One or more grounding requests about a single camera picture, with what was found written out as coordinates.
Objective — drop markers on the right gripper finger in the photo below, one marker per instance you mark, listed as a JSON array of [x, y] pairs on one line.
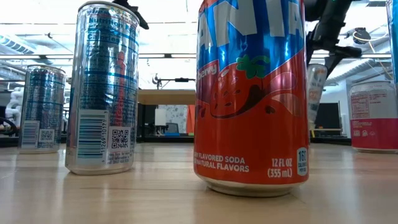
[[332, 63], [309, 46]]

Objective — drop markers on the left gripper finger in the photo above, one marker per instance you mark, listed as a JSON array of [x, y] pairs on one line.
[[130, 7]]

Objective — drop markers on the tall white Celsius can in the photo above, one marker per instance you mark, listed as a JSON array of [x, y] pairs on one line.
[[315, 93]]

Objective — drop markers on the red Fanta strawberry can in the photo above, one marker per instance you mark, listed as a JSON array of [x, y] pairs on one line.
[[252, 124]]

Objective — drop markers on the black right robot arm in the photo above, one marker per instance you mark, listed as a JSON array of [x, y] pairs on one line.
[[323, 6]]

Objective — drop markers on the slim silver blue can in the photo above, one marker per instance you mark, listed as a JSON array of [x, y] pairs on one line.
[[395, 37], [42, 109], [102, 93]]

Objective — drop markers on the black stand with bar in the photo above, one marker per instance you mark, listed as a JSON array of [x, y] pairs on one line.
[[182, 80]]

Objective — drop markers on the white sign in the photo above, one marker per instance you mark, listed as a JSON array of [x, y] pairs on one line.
[[160, 117]]

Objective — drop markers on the orange panel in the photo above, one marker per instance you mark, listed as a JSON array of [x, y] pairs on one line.
[[190, 119]]

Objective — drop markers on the white machine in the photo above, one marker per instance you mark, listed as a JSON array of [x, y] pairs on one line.
[[14, 104]]

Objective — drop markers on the black metal rail frame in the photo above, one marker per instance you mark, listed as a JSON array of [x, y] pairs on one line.
[[335, 140]]

